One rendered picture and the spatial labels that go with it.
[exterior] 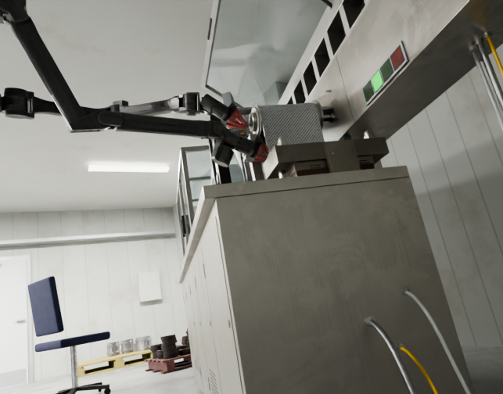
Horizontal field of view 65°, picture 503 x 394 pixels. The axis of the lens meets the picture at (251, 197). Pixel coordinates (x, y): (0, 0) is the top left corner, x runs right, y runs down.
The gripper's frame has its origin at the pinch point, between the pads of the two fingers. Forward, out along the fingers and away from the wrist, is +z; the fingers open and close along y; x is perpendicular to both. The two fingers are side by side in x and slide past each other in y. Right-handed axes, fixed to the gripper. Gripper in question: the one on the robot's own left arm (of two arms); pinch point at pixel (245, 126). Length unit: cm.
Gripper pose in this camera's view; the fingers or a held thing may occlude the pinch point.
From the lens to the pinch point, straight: 159.4
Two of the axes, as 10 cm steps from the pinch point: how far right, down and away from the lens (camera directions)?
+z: 8.4, 5.3, 0.3
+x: 4.9, -7.9, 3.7
